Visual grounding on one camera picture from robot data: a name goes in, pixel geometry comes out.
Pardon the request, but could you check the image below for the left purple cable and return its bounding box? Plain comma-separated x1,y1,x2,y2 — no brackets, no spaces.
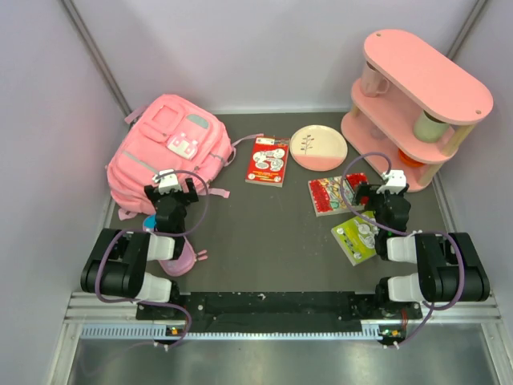
94,169,210,348

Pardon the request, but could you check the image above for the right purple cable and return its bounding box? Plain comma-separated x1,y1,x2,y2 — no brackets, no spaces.
339,151,467,348

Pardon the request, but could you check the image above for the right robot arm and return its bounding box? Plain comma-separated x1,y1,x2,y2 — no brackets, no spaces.
353,182,491,318

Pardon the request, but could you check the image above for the green comic book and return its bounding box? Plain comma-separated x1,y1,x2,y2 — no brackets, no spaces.
331,211,379,266

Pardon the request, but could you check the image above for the red sponge block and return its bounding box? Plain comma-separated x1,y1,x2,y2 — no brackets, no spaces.
344,172,368,197

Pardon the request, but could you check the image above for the red comic book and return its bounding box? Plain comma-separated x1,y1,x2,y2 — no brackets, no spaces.
245,136,290,187

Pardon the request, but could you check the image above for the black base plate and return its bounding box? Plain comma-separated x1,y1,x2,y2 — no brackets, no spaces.
135,290,422,333

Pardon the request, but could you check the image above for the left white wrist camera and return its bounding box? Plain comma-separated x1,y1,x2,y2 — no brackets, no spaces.
152,169,182,194

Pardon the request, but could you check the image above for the pink three-tier shelf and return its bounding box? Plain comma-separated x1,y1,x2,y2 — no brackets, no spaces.
341,29,494,193

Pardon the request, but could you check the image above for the purple cartoon pencil case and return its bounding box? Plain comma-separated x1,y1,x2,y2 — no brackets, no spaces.
143,215,208,277

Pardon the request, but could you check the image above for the pink mug on shelf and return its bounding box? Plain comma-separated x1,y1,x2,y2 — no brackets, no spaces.
361,62,390,97

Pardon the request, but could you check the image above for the grey slotted cable duct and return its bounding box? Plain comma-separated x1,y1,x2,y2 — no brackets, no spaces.
80,324,168,338

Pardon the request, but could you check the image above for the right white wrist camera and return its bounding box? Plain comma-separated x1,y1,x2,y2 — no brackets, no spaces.
382,169,407,193

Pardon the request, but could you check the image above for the colourful patterned book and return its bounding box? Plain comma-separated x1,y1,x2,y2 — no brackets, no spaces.
308,176,354,217

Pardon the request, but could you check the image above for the purple cable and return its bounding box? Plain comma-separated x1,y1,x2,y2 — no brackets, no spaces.
94,169,210,348
339,151,467,348

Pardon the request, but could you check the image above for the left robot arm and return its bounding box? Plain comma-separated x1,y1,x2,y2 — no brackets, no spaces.
80,175,199,318

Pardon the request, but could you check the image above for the orange bowl on shelf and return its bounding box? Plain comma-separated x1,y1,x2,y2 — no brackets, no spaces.
398,148,425,168

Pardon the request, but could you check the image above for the cream and pink plate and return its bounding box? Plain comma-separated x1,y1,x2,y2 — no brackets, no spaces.
289,125,348,172

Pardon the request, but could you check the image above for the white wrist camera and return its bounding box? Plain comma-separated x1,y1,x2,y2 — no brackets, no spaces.
152,169,182,194
382,169,407,193

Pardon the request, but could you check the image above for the pink student backpack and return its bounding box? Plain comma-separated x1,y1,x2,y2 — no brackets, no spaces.
106,95,239,221

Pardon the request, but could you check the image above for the pale green cup on shelf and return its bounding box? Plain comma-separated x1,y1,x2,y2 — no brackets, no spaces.
413,111,450,143

